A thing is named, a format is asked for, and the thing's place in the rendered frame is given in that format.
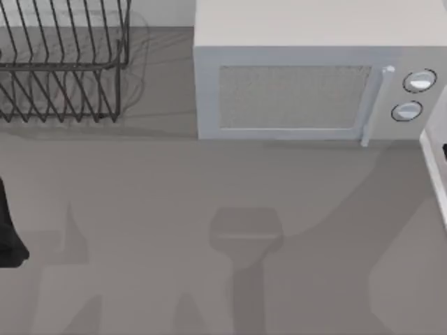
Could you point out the pale microwave oven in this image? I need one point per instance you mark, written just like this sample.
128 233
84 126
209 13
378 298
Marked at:
279 42

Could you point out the small microwave knob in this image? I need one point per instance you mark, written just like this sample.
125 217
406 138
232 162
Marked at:
406 111

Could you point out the white appliance corner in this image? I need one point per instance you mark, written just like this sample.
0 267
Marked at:
436 167

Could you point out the large microwave knob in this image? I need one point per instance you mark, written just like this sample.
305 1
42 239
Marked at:
419 80

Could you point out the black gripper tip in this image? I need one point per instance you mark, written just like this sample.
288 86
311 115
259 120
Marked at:
7 237

